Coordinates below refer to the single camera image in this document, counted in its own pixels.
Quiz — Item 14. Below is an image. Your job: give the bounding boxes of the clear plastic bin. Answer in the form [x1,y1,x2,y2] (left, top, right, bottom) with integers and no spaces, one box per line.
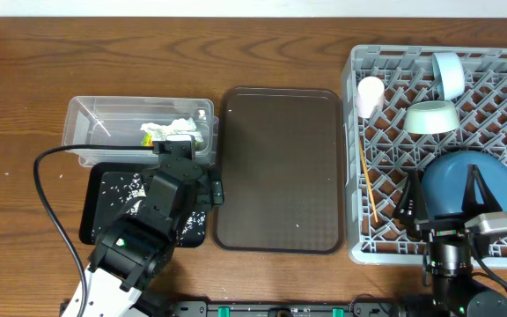
[62,96,218,165]

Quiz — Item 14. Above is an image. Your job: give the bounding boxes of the dark blue plate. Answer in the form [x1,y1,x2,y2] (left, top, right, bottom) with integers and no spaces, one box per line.
[422,151,507,219]

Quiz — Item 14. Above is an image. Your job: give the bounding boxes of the wooden chopstick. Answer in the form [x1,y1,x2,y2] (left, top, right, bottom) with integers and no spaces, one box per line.
[359,137,378,223]

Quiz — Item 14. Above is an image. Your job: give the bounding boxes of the black tray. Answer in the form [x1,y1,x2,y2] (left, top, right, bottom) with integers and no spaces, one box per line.
[79,162,209,248]

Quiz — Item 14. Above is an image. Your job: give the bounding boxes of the light blue bowl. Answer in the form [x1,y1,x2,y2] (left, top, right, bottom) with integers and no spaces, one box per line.
[432,52,465,101]

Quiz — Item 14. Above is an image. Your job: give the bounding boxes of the grey dishwasher rack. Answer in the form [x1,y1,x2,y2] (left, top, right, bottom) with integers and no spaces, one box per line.
[342,45,507,269]

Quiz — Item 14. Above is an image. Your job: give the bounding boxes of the light green bowl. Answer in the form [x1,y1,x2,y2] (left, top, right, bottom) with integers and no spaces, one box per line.
[403,100,459,135]

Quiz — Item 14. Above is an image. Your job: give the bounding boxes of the pandan snack wrapper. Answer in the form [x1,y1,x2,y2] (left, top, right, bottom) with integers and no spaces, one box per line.
[141,133,200,146]

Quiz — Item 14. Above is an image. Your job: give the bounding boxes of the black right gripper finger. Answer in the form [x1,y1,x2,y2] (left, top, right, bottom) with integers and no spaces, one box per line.
[393,171,429,223]
[461,165,503,217]

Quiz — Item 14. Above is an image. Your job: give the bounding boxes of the white tissue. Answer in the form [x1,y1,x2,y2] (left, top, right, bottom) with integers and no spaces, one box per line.
[140,117,204,143]

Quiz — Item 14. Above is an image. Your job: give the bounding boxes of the pink cup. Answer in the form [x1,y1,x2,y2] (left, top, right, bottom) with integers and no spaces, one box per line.
[356,76,385,119]

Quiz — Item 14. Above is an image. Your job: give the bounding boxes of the brown serving tray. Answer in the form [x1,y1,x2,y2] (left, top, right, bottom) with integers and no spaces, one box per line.
[212,87,345,254]

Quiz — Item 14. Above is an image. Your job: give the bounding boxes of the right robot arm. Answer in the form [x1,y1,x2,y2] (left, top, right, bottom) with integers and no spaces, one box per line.
[389,165,507,316]

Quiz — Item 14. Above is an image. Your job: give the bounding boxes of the rice grains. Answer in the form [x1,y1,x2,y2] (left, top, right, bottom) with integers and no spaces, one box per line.
[94,172,207,243]

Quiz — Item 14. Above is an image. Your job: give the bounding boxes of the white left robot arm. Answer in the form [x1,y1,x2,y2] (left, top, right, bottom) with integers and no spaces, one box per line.
[63,136,224,316]

